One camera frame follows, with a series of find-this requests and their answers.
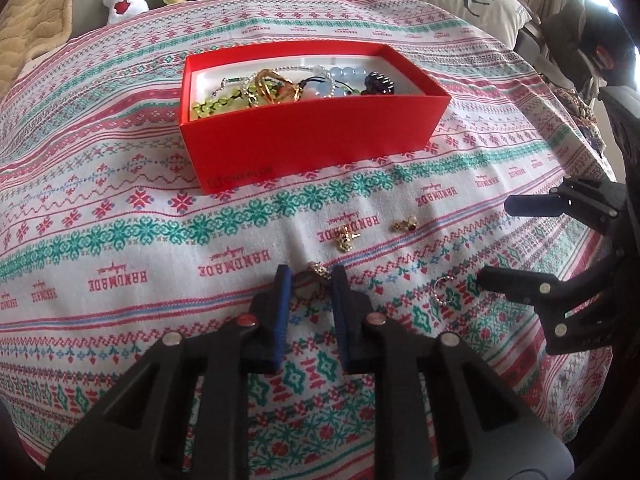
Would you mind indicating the deer print pillow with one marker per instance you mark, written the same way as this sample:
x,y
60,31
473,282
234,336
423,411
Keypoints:
x,y
475,0

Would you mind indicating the dark grey bag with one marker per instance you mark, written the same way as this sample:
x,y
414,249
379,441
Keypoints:
x,y
575,35

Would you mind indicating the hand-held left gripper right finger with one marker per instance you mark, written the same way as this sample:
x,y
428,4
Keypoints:
x,y
342,312

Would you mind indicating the gold round earring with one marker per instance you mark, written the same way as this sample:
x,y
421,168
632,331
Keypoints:
x,y
318,271

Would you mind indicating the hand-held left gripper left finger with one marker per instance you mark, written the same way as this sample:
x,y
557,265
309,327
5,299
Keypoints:
x,y
280,312

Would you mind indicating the silver hoop earring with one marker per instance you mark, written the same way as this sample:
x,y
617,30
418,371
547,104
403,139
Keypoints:
x,y
445,294

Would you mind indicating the gold earring with red stone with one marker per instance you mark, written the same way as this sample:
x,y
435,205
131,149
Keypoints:
x,y
405,224

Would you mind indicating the gold cluster earring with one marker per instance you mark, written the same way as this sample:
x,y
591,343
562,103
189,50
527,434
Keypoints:
x,y
345,237

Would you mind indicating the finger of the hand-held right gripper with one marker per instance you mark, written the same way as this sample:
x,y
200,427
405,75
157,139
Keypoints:
x,y
530,206
505,279

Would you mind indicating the red cardboard box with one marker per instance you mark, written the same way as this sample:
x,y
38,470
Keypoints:
x,y
310,145

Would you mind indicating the beige quilted blanket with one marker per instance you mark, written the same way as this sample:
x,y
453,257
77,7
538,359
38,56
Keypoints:
x,y
35,5

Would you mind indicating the dark flower hair clip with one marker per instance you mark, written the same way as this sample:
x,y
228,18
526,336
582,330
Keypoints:
x,y
379,83

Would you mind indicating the red green patterned tablecloth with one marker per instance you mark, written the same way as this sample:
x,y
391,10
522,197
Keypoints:
x,y
150,240

